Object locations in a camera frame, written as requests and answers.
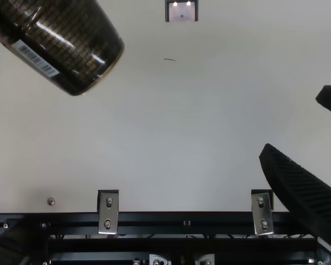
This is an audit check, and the dark coffee bottle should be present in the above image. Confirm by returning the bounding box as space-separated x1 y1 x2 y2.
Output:
0 0 125 97

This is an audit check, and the small square scanner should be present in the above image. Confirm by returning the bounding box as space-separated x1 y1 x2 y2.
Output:
164 0 199 23

